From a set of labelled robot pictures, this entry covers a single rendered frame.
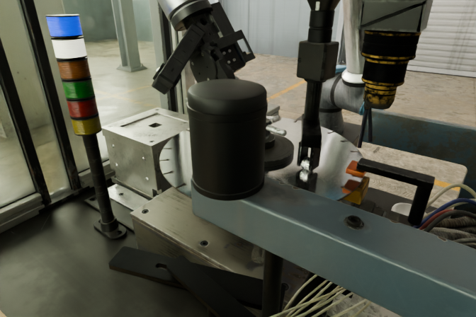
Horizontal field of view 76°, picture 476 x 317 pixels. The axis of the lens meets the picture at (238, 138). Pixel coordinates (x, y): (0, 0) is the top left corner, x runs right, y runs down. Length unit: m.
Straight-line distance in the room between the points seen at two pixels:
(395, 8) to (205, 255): 0.38
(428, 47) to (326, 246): 6.16
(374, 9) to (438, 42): 5.95
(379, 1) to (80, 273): 0.60
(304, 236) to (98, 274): 0.46
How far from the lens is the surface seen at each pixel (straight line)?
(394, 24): 0.37
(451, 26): 6.31
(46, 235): 0.75
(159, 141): 0.67
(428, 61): 6.37
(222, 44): 0.50
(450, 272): 0.21
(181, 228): 0.51
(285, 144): 0.51
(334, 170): 0.48
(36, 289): 0.65
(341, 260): 0.22
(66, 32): 0.54
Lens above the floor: 1.18
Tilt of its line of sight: 25 degrees down
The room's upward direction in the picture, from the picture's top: straight up
